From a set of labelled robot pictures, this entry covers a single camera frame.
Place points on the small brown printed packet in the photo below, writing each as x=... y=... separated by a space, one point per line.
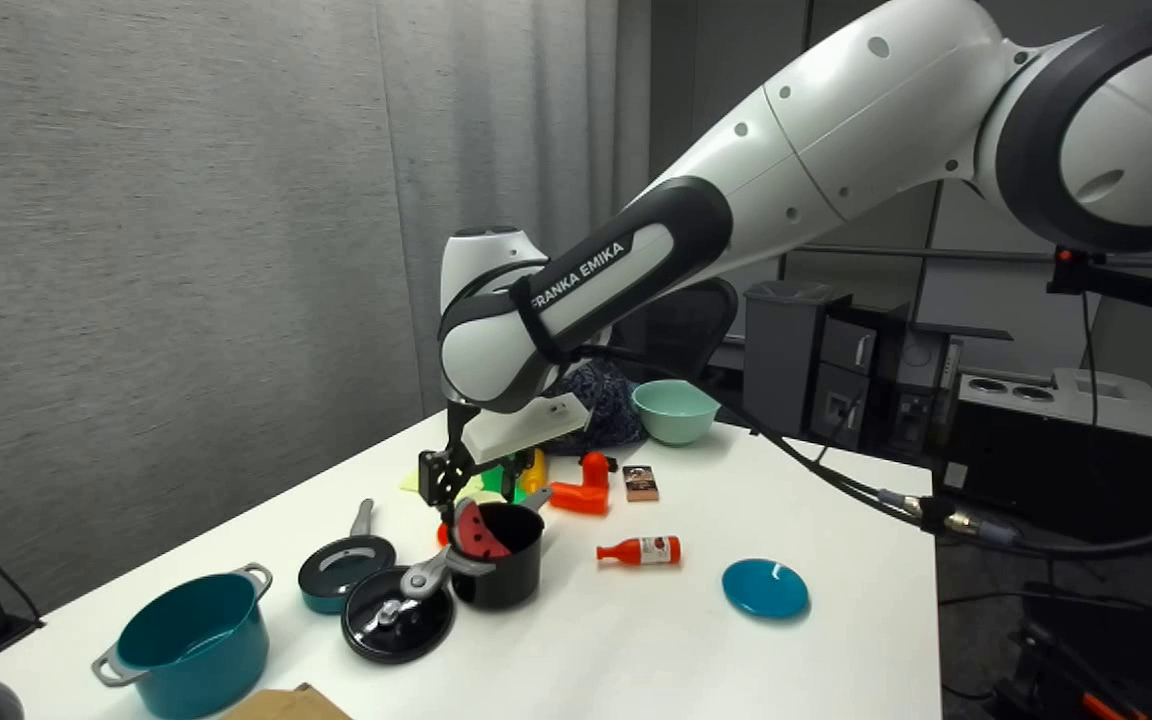
x=643 y=482

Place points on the brown cardboard box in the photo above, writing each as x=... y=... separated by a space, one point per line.
x=278 y=707

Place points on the watermelon slice plushie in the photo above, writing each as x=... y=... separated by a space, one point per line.
x=483 y=535

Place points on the teal round lid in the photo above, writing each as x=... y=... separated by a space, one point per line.
x=766 y=590

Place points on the red ketchup toy bottle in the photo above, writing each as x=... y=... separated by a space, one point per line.
x=643 y=548

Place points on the orange toy block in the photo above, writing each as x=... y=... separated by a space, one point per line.
x=578 y=502

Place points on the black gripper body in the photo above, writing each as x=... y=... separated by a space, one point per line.
x=449 y=479

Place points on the dark blue knitted cloth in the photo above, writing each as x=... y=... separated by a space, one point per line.
x=608 y=401

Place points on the black box grey lid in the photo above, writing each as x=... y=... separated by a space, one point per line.
x=1057 y=467

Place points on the yellow toy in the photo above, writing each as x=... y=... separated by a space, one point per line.
x=534 y=479

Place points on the mint green bowl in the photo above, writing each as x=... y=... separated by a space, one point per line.
x=672 y=411

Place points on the orange toy bottle black cap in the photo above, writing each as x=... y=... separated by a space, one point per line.
x=596 y=469

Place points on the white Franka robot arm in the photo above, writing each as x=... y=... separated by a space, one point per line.
x=870 y=133

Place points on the dark computer cabinets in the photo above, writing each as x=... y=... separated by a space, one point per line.
x=841 y=363

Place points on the green plastic cup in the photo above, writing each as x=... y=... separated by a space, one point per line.
x=498 y=479

